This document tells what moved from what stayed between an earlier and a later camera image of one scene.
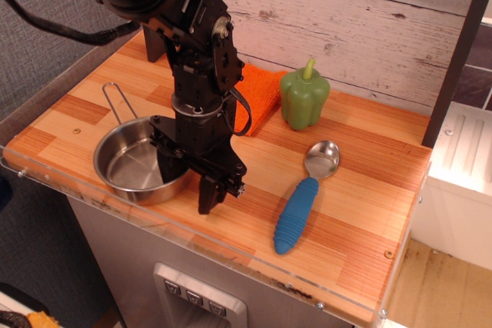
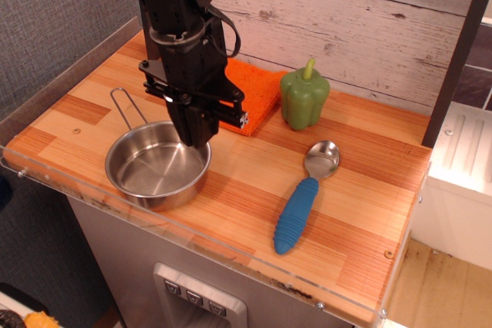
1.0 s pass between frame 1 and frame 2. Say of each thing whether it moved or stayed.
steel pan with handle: moved
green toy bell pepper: stayed
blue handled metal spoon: stayed
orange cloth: stayed
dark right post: stayed
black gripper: moved
